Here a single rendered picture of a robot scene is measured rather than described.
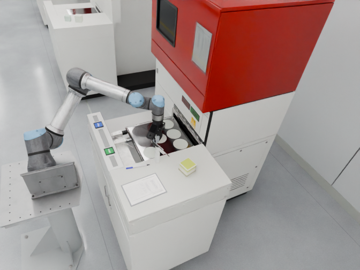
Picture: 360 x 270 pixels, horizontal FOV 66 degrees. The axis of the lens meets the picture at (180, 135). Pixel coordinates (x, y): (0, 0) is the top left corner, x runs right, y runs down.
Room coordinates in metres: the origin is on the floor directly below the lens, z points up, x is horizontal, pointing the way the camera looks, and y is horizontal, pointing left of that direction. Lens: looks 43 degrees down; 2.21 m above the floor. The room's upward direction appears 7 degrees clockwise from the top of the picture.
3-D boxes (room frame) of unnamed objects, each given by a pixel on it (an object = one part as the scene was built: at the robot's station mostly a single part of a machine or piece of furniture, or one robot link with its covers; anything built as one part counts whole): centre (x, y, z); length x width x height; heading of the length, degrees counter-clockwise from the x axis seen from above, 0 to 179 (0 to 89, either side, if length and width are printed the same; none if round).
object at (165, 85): (1.65, 0.04, 1.02); 0.82 x 0.03 x 0.40; 31
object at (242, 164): (1.83, -0.25, 0.41); 0.82 x 0.71 x 0.82; 31
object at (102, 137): (1.24, 0.48, 0.89); 0.55 x 0.09 x 0.14; 31
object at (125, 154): (1.22, 0.35, 0.87); 0.36 x 0.08 x 0.03; 31
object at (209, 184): (0.99, 0.02, 0.89); 0.62 x 0.35 x 0.14; 121
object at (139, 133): (1.37, 0.14, 0.90); 0.34 x 0.34 x 0.01; 31
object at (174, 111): (1.49, -0.04, 0.89); 0.44 x 0.02 x 0.10; 31
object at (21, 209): (0.95, 0.78, 0.75); 0.45 x 0.44 x 0.13; 118
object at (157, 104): (1.32, 0.15, 1.21); 0.09 x 0.08 x 0.11; 85
